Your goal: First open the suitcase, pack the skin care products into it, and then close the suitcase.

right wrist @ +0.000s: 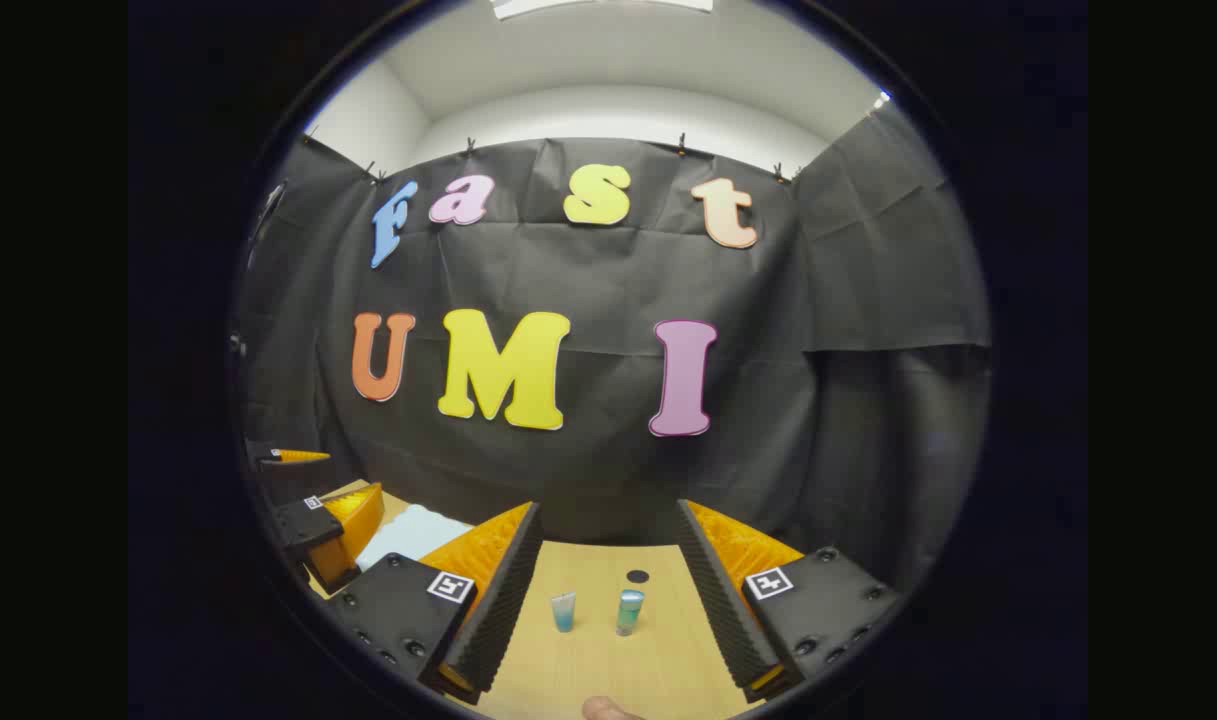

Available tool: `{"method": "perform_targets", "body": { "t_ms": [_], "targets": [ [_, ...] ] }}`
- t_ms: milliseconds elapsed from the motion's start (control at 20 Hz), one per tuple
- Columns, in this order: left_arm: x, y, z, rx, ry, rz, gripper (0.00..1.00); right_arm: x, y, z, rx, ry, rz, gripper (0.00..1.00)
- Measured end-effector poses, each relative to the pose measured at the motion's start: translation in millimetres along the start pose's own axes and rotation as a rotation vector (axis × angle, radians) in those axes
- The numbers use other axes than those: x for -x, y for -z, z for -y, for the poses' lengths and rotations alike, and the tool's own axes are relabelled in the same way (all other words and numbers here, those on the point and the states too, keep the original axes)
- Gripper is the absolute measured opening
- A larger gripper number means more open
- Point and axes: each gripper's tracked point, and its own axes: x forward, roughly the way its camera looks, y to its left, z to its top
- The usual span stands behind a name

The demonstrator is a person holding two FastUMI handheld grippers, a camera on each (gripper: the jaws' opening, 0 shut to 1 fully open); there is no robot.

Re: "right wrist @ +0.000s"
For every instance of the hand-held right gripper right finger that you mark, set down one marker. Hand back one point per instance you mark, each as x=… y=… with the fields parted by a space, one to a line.
x=718 y=610

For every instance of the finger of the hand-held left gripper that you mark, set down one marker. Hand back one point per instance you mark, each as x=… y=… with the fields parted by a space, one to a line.
x=308 y=525
x=293 y=478

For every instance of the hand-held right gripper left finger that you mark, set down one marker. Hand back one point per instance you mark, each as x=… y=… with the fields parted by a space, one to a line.
x=503 y=620

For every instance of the blue white cosmetic tube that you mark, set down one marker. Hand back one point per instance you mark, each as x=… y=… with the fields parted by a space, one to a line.
x=563 y=612

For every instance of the teal cosmetic bottle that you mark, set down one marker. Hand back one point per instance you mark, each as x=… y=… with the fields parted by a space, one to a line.
x=629 y=612

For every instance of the light blue suitcase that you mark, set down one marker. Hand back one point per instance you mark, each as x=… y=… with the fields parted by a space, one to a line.
x=408 y=535

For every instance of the black backdrop cloth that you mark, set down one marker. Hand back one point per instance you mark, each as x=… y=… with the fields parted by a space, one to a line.
x=608 y=270

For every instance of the white ceiling light panel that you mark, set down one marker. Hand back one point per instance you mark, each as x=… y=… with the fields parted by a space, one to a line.
x=603 y=5

